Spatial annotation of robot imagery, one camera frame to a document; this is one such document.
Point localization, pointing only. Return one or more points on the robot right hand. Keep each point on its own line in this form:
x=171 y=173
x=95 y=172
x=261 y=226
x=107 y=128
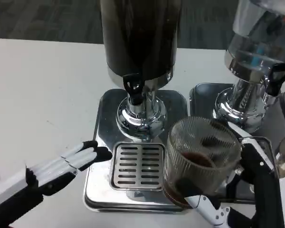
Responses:
x=263 y=190

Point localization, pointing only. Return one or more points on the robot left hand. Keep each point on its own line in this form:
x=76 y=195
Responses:
x=19 y=185

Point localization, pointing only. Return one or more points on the clear ribbed glass cup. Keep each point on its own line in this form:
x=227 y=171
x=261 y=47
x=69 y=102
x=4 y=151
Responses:
x=204 y=171

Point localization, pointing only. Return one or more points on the steel drip tray base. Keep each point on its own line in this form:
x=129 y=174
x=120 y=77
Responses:
x=202 y=102
x=282 y=114
x=102 y=185

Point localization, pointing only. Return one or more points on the black dispenser tap lever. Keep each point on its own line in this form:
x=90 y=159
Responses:
x=132 y=88
x=276 y=76

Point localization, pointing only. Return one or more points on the steel drip grid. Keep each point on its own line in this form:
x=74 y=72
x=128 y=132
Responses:
x=137 y=166

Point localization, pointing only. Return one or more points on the clear drink dispenser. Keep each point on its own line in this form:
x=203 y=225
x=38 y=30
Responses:
x=256 y=42

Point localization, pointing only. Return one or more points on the dark drink dispenser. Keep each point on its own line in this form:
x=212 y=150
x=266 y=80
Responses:
x=140 y=35

